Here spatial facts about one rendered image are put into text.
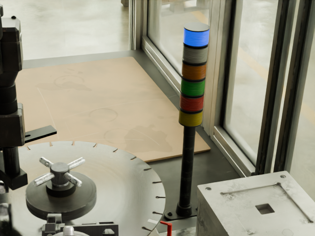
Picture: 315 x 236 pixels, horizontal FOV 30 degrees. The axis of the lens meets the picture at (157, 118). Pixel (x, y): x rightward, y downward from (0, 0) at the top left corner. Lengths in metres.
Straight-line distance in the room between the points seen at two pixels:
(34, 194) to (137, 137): 0.58
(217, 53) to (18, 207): 0.67
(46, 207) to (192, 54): 0.36
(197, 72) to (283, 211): 0.28
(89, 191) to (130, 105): 0.72
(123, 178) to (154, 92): 0.75
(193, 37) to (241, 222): 0.32
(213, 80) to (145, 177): 0.51
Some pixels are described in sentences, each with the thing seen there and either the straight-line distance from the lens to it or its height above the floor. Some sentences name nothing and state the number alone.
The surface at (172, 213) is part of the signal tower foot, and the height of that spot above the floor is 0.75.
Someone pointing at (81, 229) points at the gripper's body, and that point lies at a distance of 0.63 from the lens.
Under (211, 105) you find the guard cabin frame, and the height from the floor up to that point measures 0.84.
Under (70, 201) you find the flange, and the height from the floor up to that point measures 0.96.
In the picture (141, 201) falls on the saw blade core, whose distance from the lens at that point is 0.93.
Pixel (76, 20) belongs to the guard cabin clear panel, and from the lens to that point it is 1.97.
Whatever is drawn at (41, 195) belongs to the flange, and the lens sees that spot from 0.93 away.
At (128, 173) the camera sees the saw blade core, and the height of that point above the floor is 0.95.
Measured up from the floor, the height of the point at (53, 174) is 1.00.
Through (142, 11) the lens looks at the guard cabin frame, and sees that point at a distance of 1.98.
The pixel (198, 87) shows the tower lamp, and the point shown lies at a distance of 1.06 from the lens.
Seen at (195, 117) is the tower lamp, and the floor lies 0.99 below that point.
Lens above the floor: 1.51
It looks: 29 degrees down
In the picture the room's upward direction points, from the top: 2 degrees clockwise
